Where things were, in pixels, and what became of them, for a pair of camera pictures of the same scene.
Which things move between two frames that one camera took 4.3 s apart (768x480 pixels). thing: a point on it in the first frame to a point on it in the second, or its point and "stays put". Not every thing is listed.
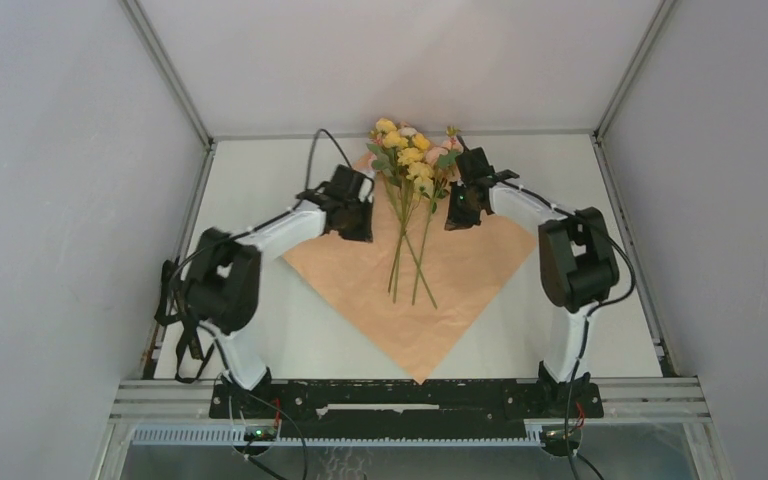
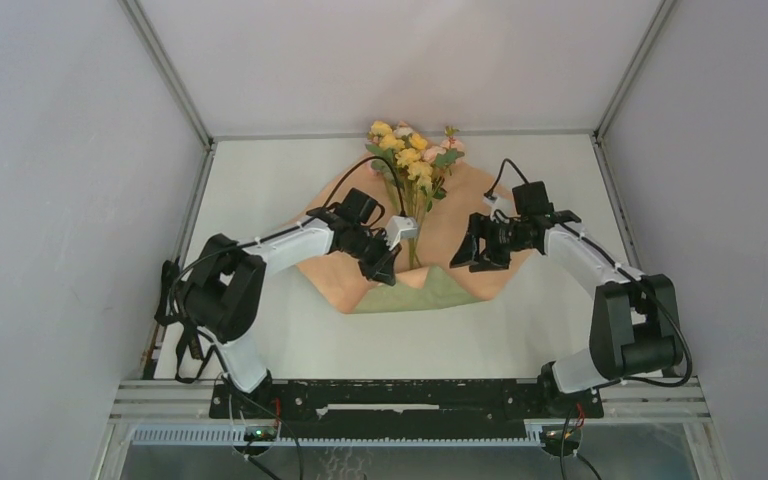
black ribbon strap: (191, 359) stays put
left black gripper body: (356, 224) to (365, 246)
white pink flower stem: (383, 160) to (402, 132)
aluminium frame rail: (637, 399) stays put
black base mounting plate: (395, 408) stays put
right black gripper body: (461, 210) to (501, 239)
